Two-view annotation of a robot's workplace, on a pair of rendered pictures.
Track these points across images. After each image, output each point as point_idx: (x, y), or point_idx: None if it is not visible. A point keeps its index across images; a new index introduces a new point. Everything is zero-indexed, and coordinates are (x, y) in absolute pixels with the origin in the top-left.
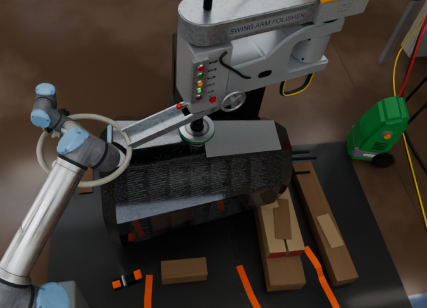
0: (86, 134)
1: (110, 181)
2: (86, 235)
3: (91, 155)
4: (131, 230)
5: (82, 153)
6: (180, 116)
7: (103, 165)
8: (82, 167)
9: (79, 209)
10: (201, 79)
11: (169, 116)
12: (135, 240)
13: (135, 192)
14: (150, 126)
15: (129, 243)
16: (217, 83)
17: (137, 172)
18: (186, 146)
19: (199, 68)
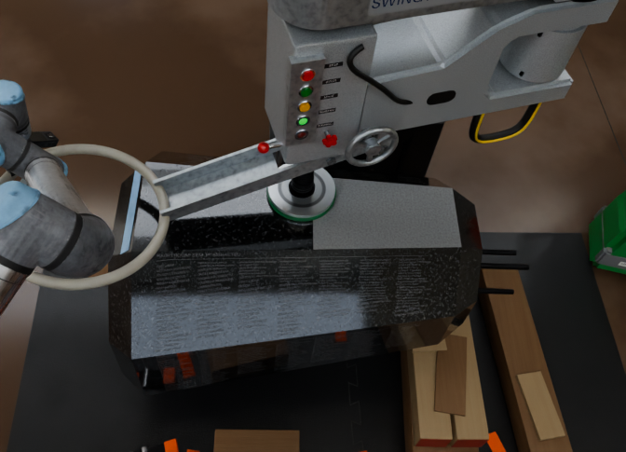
0: (33, 198)
1: (126, 279)
2: (89, 362)
3: (40, 245)
4: (161, 371)
5: (18, 239)
6: (268, 166)
7: (66, 266)
8: (16, 267)
9: (85, 314)
10: (306, 97)
11: (249, 164)
12: (170, 388)
13: (170, 302)
14: (210, 181)
15: (159, 391)
16: (342, 109)
17: (177, 266)
18: (277, 224)
19: (303, 76)
